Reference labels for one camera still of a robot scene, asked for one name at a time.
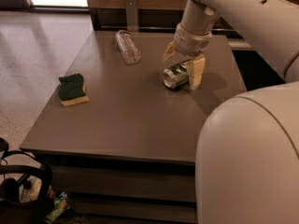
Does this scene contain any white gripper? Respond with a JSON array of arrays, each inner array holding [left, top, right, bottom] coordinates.
[[163, 24, 212, 90]]

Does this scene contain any green soda can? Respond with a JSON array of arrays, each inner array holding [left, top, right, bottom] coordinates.
[[163, 60, 189, 89]]

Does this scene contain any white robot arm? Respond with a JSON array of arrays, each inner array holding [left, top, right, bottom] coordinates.
[[165, 0, 299, 224]]

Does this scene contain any clear plastic bottle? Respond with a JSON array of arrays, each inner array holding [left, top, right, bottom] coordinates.
[[116, 30, 141, 65]]

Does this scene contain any grey table with drawers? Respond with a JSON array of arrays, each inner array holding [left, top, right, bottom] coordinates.
[[21, 32, 245, 224]]

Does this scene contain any green yellow sponge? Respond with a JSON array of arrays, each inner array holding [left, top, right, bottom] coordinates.
[[58, 74, 89, 107]]

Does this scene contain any green snack packet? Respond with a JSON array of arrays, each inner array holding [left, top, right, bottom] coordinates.
[[45, 192, 70, 224]]

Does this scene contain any left metal bracket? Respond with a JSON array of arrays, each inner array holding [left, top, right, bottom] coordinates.
[[124, 0, 139, 32]]

